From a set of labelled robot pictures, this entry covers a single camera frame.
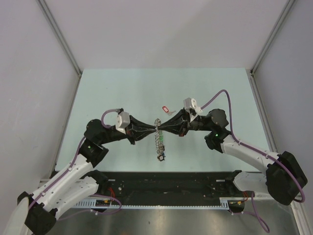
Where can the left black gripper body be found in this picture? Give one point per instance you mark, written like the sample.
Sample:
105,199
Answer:
129,132

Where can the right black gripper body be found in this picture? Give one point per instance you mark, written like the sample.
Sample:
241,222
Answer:
187,124

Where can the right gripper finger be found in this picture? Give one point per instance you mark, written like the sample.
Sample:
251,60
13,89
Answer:
176,130
177,120

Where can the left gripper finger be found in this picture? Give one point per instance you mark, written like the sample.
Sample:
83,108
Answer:
139,134
143,122

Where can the red key tag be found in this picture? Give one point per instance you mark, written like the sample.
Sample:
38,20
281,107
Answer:
165,109

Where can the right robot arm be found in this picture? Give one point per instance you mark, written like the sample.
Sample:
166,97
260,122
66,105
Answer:
278,175

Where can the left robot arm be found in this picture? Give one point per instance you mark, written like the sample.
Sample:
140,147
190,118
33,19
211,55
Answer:
79,178

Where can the green key tag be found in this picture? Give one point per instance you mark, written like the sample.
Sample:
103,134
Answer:
160,136

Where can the black key tag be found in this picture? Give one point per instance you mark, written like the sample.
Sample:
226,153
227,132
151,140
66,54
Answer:
161,158

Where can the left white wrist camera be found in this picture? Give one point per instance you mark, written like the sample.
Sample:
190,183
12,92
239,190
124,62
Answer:
122,121

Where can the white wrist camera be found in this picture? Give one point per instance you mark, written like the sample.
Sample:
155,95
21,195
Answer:
191,106
122,121

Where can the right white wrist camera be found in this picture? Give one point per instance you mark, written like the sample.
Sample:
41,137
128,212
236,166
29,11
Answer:
191,106

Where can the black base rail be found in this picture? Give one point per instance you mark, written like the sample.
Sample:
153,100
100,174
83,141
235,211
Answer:
169,188

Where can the white cable duct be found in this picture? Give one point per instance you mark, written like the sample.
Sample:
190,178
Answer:
101,204

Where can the left aluminium frame post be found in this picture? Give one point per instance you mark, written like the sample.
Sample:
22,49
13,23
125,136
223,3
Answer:
47,13

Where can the aluminium frame post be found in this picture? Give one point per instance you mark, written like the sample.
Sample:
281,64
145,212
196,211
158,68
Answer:
287,9
47,13

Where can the right aluminium frame post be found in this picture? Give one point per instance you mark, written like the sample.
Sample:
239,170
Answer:
287,9

